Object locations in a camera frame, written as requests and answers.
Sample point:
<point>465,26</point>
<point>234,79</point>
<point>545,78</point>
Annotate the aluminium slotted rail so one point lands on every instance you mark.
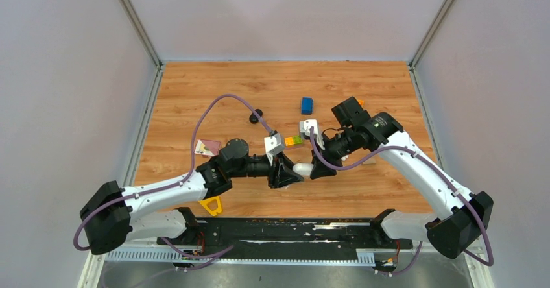
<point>157,250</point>

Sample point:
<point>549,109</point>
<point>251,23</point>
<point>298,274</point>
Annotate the pink picture card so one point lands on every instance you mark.
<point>206,147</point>

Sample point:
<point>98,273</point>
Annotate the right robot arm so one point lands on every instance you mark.
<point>459,216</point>

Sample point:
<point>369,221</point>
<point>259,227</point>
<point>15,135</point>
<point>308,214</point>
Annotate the yellow triangular plastic frame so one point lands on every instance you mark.
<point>212,205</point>

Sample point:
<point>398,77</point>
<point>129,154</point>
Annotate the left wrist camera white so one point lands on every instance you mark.
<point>274,145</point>

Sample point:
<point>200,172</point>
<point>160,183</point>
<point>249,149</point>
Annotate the black earbud charging case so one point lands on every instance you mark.
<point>255,116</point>

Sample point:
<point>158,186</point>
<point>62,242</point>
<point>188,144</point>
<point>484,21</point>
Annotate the white earbud charging case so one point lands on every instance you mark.
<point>303,169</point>

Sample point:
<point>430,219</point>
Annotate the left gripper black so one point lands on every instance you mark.
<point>281,174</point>

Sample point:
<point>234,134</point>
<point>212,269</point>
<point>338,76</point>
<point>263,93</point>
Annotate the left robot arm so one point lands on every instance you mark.
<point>114,215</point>

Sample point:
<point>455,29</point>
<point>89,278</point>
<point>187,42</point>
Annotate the small wooden block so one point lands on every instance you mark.
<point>369,162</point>

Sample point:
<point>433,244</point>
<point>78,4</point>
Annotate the orange green toy brick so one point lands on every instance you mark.
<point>293,141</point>

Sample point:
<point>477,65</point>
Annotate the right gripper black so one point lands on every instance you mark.
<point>318,169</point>

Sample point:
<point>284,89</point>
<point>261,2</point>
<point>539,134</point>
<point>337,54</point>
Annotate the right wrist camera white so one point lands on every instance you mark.
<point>308,128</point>

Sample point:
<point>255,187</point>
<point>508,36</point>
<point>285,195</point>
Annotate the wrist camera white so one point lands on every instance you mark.
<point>274,145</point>
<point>308,128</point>

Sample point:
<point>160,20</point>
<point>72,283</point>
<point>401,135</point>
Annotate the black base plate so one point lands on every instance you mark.
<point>290,239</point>

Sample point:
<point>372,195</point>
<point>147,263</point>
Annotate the blue toy block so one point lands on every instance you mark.
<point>306,107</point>

